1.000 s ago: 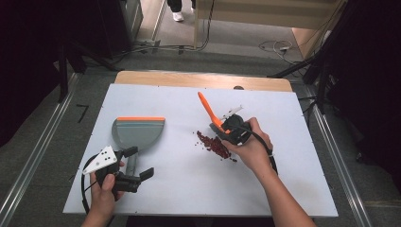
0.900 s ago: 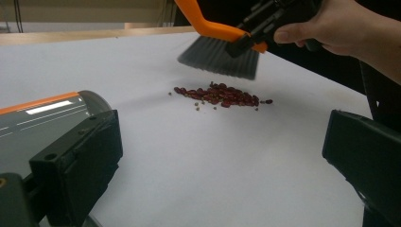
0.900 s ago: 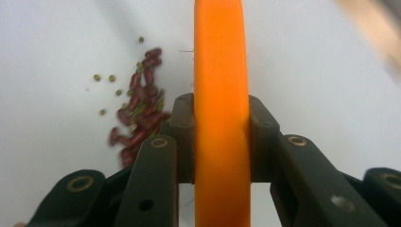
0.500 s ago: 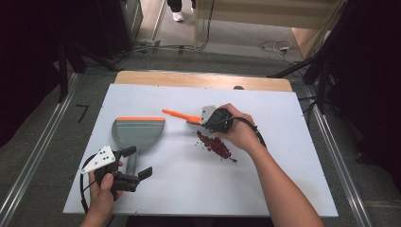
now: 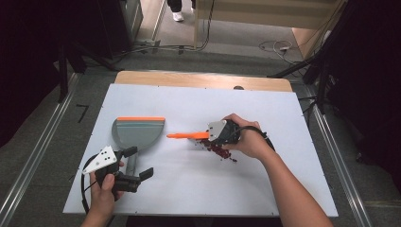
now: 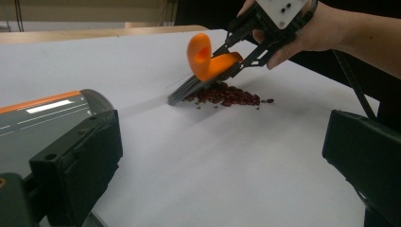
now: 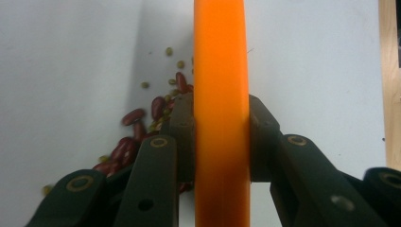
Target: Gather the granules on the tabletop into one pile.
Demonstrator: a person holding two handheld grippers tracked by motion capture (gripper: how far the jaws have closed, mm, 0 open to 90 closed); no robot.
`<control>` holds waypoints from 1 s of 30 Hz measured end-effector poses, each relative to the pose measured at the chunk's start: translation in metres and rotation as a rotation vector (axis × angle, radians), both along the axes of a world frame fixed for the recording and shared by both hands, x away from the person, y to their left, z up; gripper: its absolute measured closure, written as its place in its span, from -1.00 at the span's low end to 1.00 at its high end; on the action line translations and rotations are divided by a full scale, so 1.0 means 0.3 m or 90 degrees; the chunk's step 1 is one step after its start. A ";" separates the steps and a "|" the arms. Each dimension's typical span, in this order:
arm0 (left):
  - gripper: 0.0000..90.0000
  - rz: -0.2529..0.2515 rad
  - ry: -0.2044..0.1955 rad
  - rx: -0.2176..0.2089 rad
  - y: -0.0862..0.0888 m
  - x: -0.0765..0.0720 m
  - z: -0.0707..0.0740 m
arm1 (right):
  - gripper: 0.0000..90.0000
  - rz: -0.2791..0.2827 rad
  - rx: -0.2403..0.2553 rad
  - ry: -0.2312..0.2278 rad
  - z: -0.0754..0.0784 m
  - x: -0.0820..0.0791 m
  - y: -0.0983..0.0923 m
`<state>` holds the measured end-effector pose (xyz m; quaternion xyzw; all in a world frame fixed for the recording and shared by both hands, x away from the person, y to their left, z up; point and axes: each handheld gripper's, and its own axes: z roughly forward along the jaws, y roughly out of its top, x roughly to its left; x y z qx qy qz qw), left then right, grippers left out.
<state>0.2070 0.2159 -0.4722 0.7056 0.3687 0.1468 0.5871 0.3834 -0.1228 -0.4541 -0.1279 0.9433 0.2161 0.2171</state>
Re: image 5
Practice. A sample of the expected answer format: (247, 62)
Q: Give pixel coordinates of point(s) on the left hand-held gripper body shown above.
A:
(102, 159)

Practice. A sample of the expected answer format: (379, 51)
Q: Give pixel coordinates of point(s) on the black metal stand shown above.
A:
(63, 75)
(321, 82)

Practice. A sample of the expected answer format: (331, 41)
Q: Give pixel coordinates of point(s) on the person's left hand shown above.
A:
(102, 201)

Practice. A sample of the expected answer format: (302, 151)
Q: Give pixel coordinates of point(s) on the person's right hand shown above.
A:
(252, 142)

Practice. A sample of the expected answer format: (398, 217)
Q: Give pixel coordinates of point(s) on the metal floor rail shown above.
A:
(340, 157)
(38, 148)

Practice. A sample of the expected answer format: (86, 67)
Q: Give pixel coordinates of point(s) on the pile of red and green beans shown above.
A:
(219, 151)

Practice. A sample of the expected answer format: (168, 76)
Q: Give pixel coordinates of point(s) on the dark cabinet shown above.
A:
(123, 25)

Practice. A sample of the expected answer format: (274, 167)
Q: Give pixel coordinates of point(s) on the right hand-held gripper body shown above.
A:
(220, 130)

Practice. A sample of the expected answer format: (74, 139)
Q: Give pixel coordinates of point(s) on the grey dustpan with orange edge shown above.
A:
(138, 134)

